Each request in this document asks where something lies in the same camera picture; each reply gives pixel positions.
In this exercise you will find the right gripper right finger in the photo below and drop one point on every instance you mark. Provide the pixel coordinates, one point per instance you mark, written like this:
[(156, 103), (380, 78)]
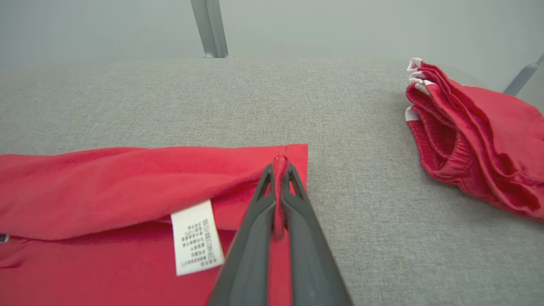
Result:
[(310, 259)]

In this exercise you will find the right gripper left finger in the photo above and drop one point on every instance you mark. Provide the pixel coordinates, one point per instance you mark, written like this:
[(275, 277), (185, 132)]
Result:
[(250, 255)]

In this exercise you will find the red basketball jersey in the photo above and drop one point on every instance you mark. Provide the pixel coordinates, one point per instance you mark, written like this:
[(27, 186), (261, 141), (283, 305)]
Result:
[(106, 182)]

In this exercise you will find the grey partition post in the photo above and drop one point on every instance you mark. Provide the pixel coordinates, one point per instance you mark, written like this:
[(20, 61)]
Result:
[(211, 25)]

